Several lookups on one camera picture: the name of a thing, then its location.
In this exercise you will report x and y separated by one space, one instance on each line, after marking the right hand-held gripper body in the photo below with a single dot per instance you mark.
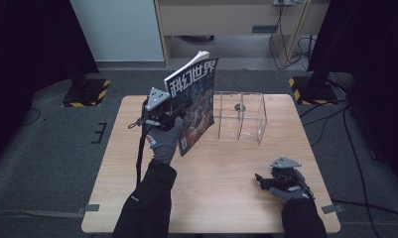
286 173

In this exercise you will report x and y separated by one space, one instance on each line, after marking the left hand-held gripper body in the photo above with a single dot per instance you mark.
158 109

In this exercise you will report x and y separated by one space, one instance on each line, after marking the dark illustrated magazine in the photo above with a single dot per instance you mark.
193 102

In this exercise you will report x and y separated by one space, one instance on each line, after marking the clear acrylic organizer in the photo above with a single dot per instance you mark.
246 115

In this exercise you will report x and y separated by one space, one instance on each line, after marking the person's right hand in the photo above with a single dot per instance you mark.
291 194

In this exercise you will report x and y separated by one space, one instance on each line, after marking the person's left hand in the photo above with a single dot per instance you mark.
163 142

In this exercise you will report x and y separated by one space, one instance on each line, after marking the grey tape strip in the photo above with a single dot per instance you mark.
333 208
89 208

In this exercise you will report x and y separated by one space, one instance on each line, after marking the black stand with striped base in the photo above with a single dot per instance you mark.
87 94
314 91

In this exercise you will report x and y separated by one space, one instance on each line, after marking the white panel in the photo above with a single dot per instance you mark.
117 29

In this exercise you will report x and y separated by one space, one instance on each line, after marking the light wooden desk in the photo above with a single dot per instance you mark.
219 20

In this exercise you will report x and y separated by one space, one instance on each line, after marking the black curtain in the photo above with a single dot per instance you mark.
378 66
27 49

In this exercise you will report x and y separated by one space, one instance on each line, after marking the white power strip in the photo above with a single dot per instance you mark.
284 2

